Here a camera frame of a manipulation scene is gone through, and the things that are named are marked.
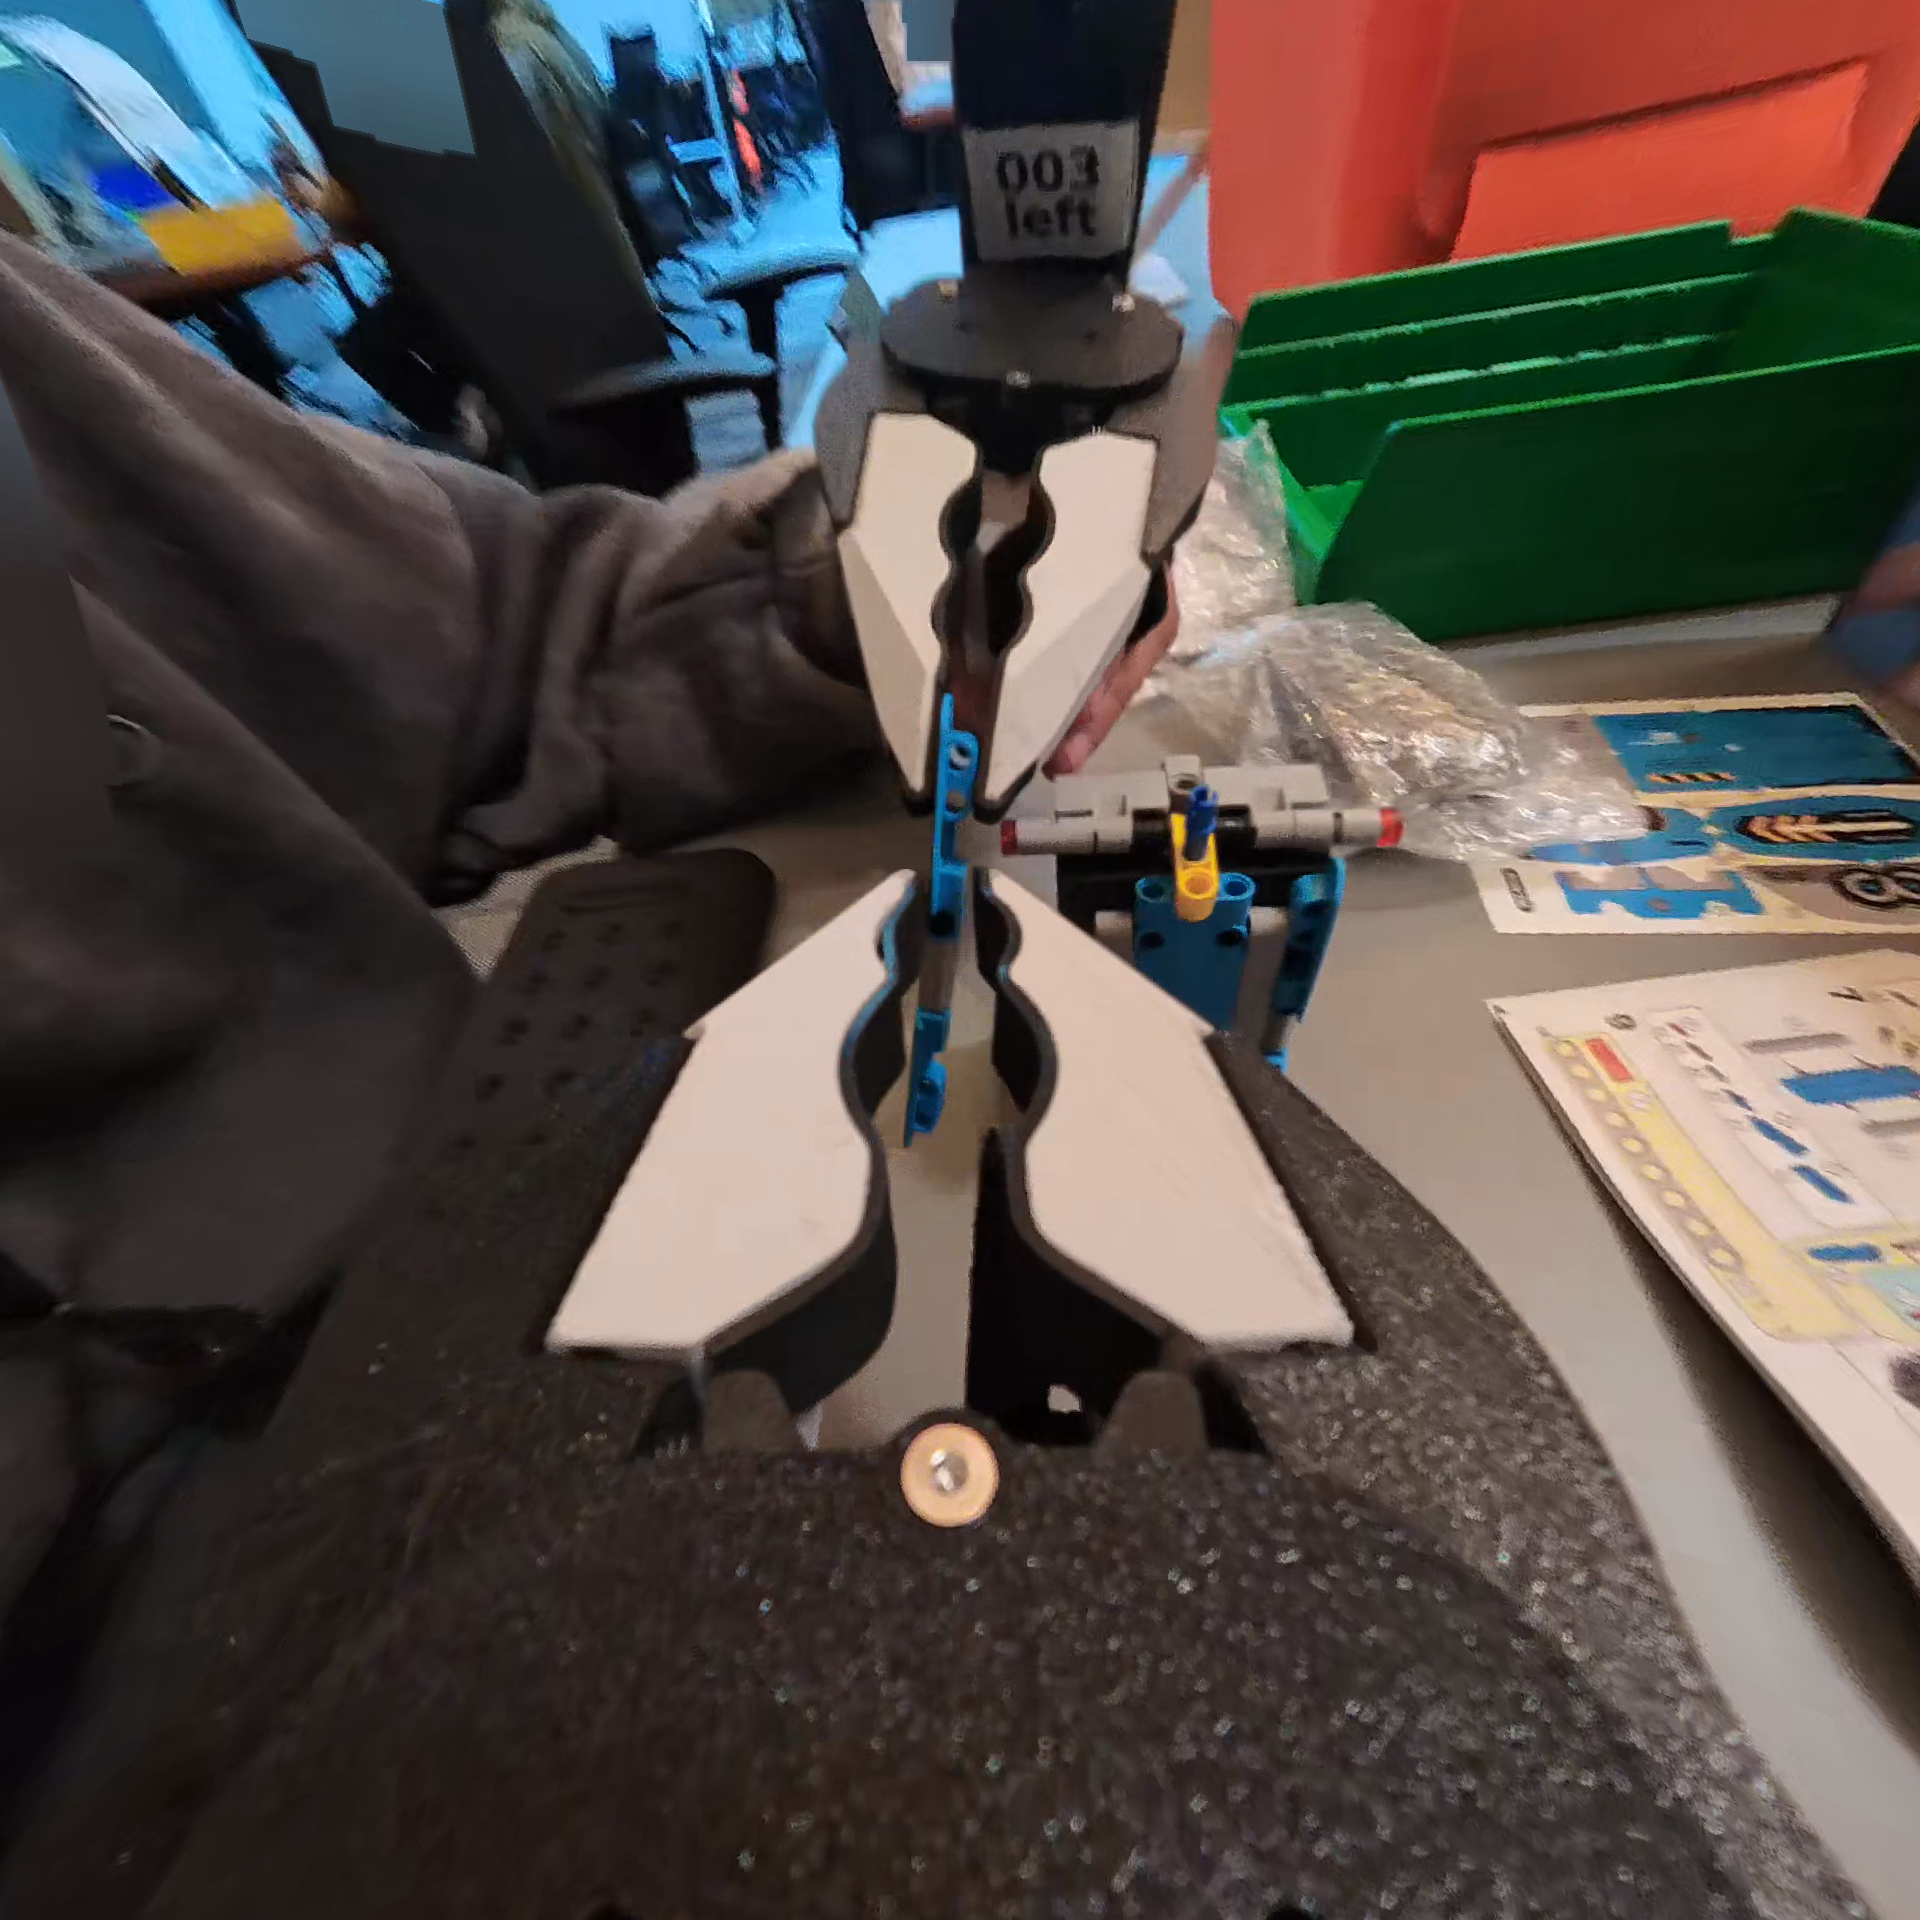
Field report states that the brick instruction booklet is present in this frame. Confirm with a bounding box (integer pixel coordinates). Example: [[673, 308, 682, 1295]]
[[1491, 954, 1920, 1578]]

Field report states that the blue toy brick beam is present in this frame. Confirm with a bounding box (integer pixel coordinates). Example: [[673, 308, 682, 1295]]
[[909, 693, 992, 1151]]

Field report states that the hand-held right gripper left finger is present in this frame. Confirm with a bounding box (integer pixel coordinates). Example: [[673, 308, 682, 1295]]
[[548, 871, 963, 1412]]

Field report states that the black perforated pad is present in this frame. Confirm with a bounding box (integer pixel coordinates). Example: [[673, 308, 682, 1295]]
[[180, 848, 779, 1560]]

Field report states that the grey desk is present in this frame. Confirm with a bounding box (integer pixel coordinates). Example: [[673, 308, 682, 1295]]
[[450, 602, 1920, 1920]]

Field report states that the green plastic bin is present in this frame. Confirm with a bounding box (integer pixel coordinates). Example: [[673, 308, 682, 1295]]
[[1225, 213, 1920, 645]]

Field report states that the black office chair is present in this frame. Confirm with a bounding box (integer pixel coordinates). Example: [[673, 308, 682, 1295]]
[[330, 0, 854, 495]]

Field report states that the grey blue toy brick assembly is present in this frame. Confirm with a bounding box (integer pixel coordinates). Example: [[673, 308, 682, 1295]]
[[1000, 760, 1408, 1078]]

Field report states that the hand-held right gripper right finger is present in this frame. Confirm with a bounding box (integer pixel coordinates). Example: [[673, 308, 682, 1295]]
[[966, 877, 1352, 1426]]

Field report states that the crumpled clear plastic bag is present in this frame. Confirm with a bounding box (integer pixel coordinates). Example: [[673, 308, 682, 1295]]
[[1200, 422, 1560, 857]]

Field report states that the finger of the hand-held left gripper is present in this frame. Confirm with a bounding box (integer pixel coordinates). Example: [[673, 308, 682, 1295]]
[[990, 432, 1163, 799], [842, 404, 979, 799]]

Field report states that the person's left forearm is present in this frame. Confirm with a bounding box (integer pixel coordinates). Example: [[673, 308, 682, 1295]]
[[180, 329, 938, 900]]

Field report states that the person's left hand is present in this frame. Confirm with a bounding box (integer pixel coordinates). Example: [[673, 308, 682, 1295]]
[[1050, 573, 1183, 777]]

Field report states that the blue sticker sheet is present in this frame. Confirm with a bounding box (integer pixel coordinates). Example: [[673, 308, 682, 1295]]
[[1470, 697, 1920, 938]]

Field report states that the orange plastic carrier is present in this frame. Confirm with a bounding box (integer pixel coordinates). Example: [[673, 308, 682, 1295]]
[[1210, 0, 1920, 318]]

